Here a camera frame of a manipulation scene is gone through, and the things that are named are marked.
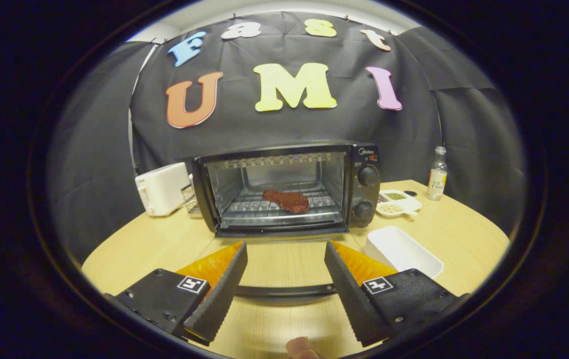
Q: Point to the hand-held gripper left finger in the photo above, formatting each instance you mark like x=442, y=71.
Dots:
x=219, y=299

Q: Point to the clear glass bottle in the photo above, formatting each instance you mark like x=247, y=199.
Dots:
x=437, y=179

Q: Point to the reddish brown meat piece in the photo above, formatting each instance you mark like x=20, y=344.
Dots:
x=289, y=201

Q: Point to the white divided dish with beans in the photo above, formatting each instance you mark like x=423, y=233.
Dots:
x=406, y=204

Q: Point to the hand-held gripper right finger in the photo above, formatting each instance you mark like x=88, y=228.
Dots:
x=354, y=299

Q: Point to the black backdrop cloth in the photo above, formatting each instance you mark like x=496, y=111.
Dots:
x=264, y=129

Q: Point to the white bread toaster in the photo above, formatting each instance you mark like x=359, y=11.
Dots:
x=162, y=189

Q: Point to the black toaster oven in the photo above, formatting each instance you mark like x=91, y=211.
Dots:
x=364, y=199

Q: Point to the white rectangular tray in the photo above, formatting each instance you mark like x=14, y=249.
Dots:
x=399, y=249

